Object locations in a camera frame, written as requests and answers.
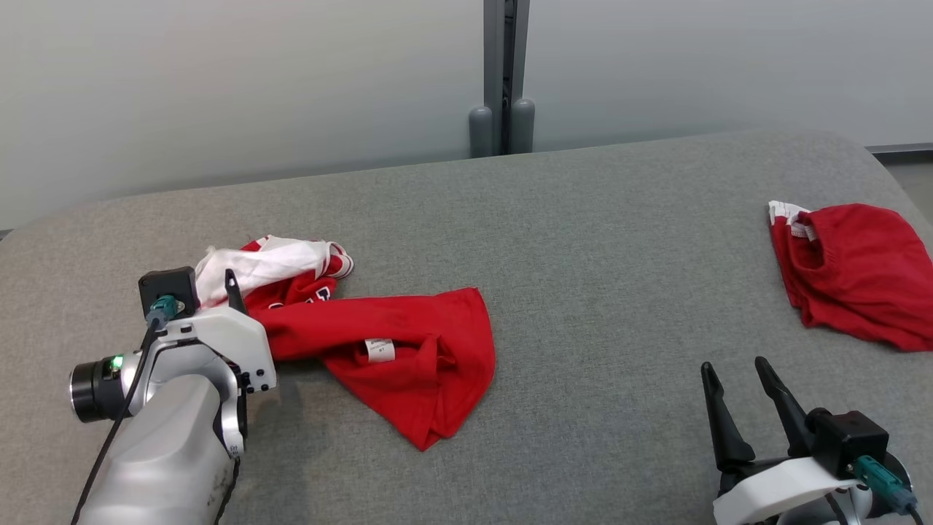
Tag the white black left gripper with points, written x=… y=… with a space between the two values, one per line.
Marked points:
x=219 y=332

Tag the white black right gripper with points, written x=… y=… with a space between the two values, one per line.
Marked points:
x=773 y=488

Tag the red shorts white waistband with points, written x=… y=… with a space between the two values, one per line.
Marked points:
x=860 y=277

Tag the red t-shirt white sleeves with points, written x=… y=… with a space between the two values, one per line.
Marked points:
x=423 y=343

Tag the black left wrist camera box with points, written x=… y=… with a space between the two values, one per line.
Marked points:
x=169 y=286

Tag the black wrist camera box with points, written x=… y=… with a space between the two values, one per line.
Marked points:
x=849 y=441
x=169 y=286

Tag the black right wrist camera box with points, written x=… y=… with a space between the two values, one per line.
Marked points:
x=849 y=441

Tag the grey metal partition post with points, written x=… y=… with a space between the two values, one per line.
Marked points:
x=496 y=58

